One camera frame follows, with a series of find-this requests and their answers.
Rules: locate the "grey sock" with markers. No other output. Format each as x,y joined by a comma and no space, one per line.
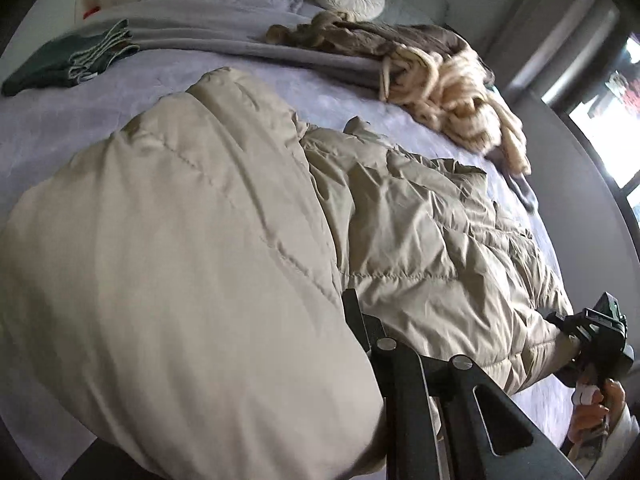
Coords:
522,190

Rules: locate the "window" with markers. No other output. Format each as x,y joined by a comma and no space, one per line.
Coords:
610,125

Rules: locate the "cream striped knit sweater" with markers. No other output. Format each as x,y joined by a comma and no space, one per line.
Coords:
465,102

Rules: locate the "person's right hand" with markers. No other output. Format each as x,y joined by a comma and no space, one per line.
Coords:
597,412

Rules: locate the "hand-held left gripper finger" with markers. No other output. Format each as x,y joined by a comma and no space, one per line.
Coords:
415,410

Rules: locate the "grey curtain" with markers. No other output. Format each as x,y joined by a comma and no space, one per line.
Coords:
560,35

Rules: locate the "beige quilted puffer jacket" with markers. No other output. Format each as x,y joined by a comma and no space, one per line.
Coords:
200,270

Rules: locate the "brown grey crumpled garment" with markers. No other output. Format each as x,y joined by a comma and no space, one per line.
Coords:
380,40

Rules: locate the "dark green folded garment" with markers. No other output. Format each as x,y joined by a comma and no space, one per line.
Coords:
42,62

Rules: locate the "grey blanket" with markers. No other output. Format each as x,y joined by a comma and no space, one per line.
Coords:
200,25

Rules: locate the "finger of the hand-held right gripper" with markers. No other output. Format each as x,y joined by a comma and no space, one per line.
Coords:
567,325
574,372

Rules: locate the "folded blue jeans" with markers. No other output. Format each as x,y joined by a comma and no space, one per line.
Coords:
102,50

